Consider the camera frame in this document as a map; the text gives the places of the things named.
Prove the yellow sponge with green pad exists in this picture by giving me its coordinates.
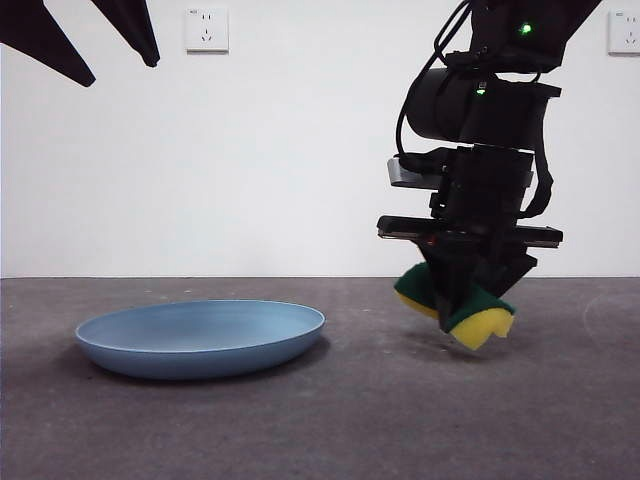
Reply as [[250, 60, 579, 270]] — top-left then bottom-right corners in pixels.
[[393, 262, 516, 353]]

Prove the blue round plate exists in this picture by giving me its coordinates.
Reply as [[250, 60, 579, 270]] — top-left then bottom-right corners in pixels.
[[74, 299, 327, 380]]

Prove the black braided cable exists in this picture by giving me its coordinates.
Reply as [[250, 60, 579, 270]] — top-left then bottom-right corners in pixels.
[[519, 74, 555, 220]]

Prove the white wall socket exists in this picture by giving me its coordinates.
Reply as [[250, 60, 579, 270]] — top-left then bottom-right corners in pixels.
[[607, 10, 640, 57], [185, 6, 231, 55]]

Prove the thin black cable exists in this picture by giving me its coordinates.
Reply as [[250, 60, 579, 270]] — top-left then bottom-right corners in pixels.
[[395, 0, 474, 172]]

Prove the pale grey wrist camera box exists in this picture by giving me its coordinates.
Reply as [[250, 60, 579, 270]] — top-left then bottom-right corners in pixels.
[[385, 155, 447, 191]]

